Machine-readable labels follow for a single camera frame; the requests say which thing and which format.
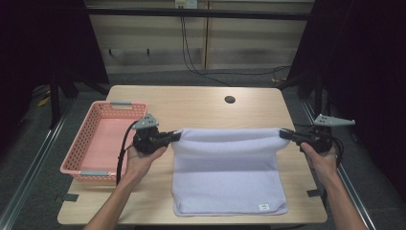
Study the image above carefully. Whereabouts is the left hand-held gripper cable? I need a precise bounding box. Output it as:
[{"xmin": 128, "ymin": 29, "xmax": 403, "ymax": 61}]
[{"xmin": 116, "ymin": 122, "xmax": 139, "ymax": 187}]

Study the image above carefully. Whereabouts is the person's left hand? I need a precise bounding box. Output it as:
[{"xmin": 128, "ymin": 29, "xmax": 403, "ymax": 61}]
[{"xmin": 122, "ymin": 146, "xmax": 169, "ymax": 188}]

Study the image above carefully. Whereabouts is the dark curtain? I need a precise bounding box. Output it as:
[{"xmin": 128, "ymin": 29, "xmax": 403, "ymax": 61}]
[
  {"xmin": 0, "ymin": 0, "xmax": 110, "ymax": 157},
  {"xmin": 286, "ymin": 0, "xmax": 406, "ymax": 196}
]

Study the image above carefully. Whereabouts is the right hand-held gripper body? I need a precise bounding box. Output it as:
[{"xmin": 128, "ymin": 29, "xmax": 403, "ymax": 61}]
[{"xmin": 299, "ymin": 113, "xmax": 356, "ymax": 154}]

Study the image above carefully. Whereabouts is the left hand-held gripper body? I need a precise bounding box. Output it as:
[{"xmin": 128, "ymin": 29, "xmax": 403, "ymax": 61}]
[{"xmin": 132, "ymin": 113, "xmax": 169, "ymax": 155}]

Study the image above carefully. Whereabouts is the white wall socket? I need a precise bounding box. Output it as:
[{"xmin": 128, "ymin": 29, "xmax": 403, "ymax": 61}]
[{"xmin": 174, "ymin": 0, "xmax": 199, "ymax": 10}]

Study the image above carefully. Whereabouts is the aluminium floor rail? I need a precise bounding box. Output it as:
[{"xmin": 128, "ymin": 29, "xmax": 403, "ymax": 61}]
[
  {"xmin": 301, "ymin": 100, "xmax": 377, "ymax": 230},
  {"xmin": 0, "ymin": 99, "xmax": 76, "ymax": 230}
]

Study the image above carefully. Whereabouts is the pink plastic basket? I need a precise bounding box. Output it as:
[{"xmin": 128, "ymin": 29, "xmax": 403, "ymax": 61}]
[{"xmin": 59, "ymin": 100, "xmax": 149, "ymax": 182}]

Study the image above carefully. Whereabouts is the black horizontal bar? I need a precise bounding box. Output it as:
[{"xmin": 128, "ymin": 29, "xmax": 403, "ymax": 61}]
[{"xmin": 85, "ymin": 8, "xmax": 315, "ymax": 22}]

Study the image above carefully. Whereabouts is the black wall cable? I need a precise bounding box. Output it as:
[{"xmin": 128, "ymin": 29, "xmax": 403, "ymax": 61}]
[{"xmin": 180, "ymin": 15, "xmax": 292, "ymax": 87}]

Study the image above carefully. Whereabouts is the black metal stand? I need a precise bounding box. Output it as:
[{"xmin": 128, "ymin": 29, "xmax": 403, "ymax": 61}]
[
  {"xmin": 47, "ymin": 63, "xmax": 109, "ymax": 130},
  {"xmin": 276, "ymin": 70, "xmax": 333, "ymax": 128}
]

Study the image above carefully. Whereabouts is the person's right hand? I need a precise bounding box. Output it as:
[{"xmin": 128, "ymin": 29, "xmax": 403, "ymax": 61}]
[{"xmin": 301, "ymin": 142, "xmax": 339, "ymax": 187}]

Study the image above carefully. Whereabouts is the white towel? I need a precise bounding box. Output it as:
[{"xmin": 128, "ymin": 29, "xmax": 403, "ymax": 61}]
[{"xmin": 171, "ymin": 127, "xmax": 291, "ymax": 218}]

